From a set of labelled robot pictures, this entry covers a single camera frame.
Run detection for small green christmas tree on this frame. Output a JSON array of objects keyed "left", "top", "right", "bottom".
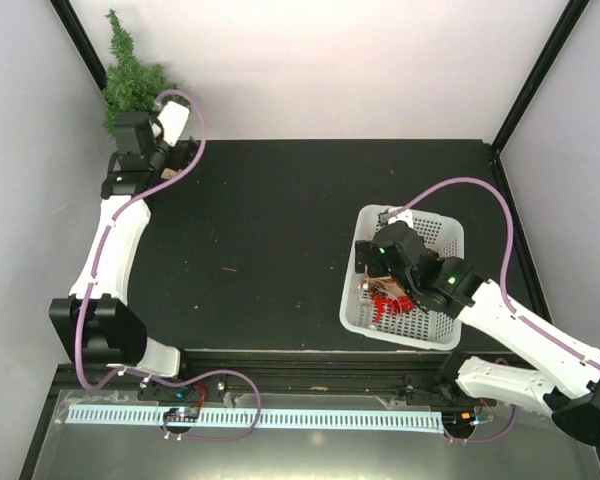
[{"left": 103, "top": 9, "right": 179, "bottom": 139}]

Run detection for white perforated plastic basket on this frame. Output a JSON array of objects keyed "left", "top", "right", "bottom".
[{"left": 339, "top": 205, "right": 464, "bottom": 351}]

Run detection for white string lights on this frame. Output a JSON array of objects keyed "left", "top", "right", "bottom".
[{"left": 359, "top": 276, "right": 405, "bottom": 300}]

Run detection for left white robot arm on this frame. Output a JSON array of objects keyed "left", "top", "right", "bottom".
[{"left": 49, "top": 102, "right": 195, "bottom": 399}]

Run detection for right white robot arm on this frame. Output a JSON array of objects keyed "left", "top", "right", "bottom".
[{"left": 353, "top": 220, "right": 600, "bottom": 446}]

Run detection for red reindeer ornament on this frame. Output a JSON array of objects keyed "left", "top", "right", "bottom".
[{"left": 371, "top": 295, "right": 416, "bottom": 323}]

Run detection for right circuit board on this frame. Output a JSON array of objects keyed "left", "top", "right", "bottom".
[{"left": 442, "top": 405, "right": 496, "bottom": 428}]

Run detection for left green circuit board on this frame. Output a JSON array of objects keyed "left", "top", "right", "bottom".
[{"left": 163, "top": 407, "right": 199, "bottom": 423}]

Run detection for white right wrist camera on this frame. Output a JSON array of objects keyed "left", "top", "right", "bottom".
[{"left": 376, "top": 207, "right": 414, "bottom": 232}]

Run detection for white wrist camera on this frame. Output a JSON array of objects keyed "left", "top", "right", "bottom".
[
  {"left": 376, "top": 207, "right": 414, "bottom": 232},
  {"left": 152, "top": 101, "right": 190, "bottom": 147}
]

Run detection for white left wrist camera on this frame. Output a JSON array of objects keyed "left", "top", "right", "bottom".
[{"left": 152, "top": 101, "right": 190, "bottom": 147}]

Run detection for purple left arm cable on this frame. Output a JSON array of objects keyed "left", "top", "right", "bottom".
[{"left": 74, "top": 89, "right": 262, "bottom": 442}]

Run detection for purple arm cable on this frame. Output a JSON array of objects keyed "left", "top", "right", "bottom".
[
  {"left": 74, "top": 89, "right": 262, "bottom": 442},
  {"left": 389, "top": 177, "right": 600, "bottom": 376}
]

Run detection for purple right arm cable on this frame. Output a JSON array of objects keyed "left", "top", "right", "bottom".
[{"left": 389, "top": 177, "right": 600, "bottom": 376}]

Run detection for left black frame post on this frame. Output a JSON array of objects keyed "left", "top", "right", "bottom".
[{"left": 50, "top": 0, "right": 107, "bottom": 91}]

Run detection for black frame post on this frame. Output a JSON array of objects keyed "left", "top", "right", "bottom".
[
  {"left": 491, "top": 0, "right": 590, "bottom": 154},
  {"left": 50, "top": 0, "right": 107, "bottom": 91}
]

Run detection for white slotted cable duct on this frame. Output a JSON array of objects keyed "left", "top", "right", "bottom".
[{"left": 65, "top": 405, "right": 444, "bottom": 434}]

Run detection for right black frame post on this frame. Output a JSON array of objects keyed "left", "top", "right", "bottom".
[{"left": 491, "top": 0, "right": 590, "bottom": 154}]

